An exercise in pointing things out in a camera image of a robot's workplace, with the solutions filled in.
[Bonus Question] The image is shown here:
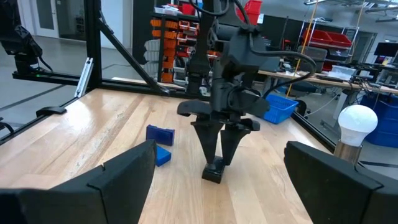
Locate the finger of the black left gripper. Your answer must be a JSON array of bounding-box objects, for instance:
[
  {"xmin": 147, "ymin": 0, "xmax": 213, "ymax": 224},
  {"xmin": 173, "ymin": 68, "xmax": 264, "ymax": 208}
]
[
  {"xmin": 220, "ymin": 124, "xmax": 252, "ymax": 166},
  {"xmin": 190, "ymin": 121, "xmax": 224, "ymax": 166}
]

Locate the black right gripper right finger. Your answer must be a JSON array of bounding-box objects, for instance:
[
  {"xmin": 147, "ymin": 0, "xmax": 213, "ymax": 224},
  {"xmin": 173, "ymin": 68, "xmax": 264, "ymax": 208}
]
[{"xmin": 284, "ymin": 141, "xmax": 398, "ymax": 224}]

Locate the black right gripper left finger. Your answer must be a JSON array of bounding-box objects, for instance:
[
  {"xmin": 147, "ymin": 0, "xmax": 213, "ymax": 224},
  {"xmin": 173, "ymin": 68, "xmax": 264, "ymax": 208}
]
[{"xmin": 0, "ymin": 139, "xmax": 157, "ymax": 224}]

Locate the black power adapter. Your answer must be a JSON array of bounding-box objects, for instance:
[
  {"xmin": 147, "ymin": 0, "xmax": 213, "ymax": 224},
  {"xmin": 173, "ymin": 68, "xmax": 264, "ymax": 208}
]
[{"xmin": 201, "ymin": 156, "xmax": 227, "ymax": 185}]

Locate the navy blue power adapter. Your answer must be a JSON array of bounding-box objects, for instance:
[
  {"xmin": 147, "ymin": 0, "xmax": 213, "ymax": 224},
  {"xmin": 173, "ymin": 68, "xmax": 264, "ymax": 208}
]
[{"xmin": 146, "ymin": 124, "xmax": 176, "ymax": 147}]

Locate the royal blue power adapter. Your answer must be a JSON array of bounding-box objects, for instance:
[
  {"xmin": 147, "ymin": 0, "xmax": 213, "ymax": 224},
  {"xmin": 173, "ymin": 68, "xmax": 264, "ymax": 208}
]
[{"xmin": 155, "ymin": 144, "xmax": 172, "ymax": 167}]

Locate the dark office chair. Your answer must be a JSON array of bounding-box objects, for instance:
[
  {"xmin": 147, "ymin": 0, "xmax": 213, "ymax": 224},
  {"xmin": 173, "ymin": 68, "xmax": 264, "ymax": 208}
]
[{"xmin": 290, "ymin": 45, "xmax": 329, "ymax": 97}]

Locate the blue plastic basket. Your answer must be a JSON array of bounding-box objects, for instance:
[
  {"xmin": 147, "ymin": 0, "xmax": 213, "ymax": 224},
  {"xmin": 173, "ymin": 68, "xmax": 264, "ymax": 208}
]
[{"xmin": 263, "ymin": 93, "xmax": 300, "ymax": 125}]

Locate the brass desk lamp white bulb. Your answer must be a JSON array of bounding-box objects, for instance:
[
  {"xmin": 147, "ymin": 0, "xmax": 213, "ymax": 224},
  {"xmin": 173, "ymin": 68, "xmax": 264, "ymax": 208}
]
[{"xmin": 332, "ymin": 104, "xmax": 379, "ymax": 166}]

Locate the shelf with orange bins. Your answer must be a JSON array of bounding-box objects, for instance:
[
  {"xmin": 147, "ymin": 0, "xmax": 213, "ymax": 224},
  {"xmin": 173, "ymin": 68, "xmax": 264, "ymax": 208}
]
[{"xmin": 150, "ymin": 11, "xmax": 201, "ymax": 84}]

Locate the large blue bin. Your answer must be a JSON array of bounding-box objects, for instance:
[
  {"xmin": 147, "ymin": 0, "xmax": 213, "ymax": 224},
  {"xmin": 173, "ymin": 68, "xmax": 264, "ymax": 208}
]
[{"xmin": 359, "ymin": 93, "xmax": 398, "ymax": 149}]

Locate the red storage bin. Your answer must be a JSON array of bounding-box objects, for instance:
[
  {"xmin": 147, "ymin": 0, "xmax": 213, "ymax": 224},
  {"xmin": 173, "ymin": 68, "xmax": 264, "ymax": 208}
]
[
  {"xmin": 236, "ymin": 0, "xmax": 264, "ymax": 26},
  {"xmin": 303, "ymin": 29, "xmax": 333, "ymax": 45},
  {"xmin": 326, "ymin": 32, "xmax": 353, "ymax": 49}
]

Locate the wooden workbench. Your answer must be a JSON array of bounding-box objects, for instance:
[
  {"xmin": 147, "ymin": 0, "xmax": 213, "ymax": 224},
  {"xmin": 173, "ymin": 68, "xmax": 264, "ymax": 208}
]
[{"xmin": 257, "ymin": 68, "xmax": 398, "ymax": 96}]

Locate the black table clamp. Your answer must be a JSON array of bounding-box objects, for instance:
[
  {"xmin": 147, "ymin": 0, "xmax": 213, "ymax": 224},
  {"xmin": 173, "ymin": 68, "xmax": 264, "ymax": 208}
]
[{"xmin": 35, "ymin": 106, "xmax": 68, "ymax": 118}]

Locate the small background monitor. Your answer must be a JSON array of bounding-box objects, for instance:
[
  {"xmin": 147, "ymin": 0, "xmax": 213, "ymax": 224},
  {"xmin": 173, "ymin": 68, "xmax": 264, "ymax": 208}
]
[{"xmin": 373, "ymin": 42, "xmax": 398, "ymax": 58}]

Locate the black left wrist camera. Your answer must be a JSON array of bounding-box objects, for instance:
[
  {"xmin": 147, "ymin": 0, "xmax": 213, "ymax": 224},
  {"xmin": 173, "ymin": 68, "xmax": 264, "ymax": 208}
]
[{"xmin": 222, "ymin": 26, "xmax": 269, "ymax": 77}]

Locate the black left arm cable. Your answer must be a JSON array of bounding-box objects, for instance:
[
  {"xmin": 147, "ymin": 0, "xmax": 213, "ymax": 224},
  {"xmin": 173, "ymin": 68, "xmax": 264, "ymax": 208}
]
[{"xmin": 248, "ymin": 24, "xmax": 317, "ymax": 100}]

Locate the yellow hanging cable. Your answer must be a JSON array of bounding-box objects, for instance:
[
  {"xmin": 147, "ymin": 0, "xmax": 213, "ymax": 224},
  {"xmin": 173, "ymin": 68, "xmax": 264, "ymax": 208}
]
[{"xmin": 285, "ymin": 0, "xmax": 320, "ymax": 98}]

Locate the silver aluminium bracket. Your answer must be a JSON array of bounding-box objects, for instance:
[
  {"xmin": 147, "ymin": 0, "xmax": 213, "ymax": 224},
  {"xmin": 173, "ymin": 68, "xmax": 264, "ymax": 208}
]
[{"xmin": 73, "ymin": 57, "xmax": 95, "ymax": 98}]

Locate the black frame-mounted device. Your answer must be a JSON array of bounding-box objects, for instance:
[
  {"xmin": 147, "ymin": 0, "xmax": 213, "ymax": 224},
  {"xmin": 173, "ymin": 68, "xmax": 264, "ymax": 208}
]
[{"xmin": 0, "ymin": 0, "xmax": 53, "ymax": 75}]

